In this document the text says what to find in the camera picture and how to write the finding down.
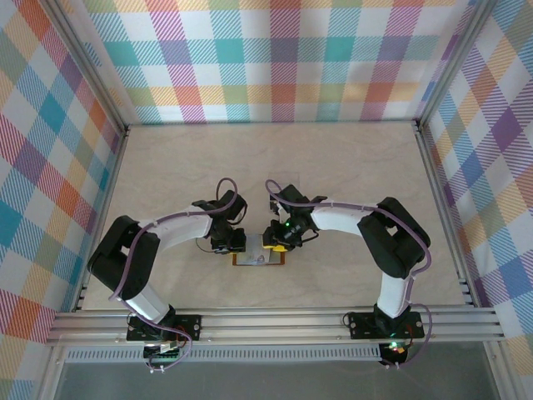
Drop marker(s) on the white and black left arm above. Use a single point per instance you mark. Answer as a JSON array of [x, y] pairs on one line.
[[179, 227]]

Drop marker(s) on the wide aluminium frame rail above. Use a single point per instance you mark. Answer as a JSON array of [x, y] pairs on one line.
[[270, 325]]

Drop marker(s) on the aluminium side rail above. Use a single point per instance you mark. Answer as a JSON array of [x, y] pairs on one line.
[[110, 183], [442, 208]]

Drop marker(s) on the grey orange-edged item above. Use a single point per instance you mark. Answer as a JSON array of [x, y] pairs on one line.
[[282, 260]]

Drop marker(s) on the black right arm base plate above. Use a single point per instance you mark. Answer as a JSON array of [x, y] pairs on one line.
[[362, 325]]

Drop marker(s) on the pale credit card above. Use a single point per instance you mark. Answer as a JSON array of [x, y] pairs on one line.
[[256, 259]]

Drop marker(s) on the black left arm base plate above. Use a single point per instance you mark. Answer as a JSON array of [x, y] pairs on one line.
[[189, 327]]

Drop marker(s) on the thin aluminium frame rail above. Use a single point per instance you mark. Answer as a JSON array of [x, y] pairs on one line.
[[270, 123]]

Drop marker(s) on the aluminium frame post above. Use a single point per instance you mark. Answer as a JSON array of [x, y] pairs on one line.
[[83, 62], [451, 62]]

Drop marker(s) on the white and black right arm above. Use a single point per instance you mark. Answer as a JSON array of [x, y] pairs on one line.
[[341, 218]]

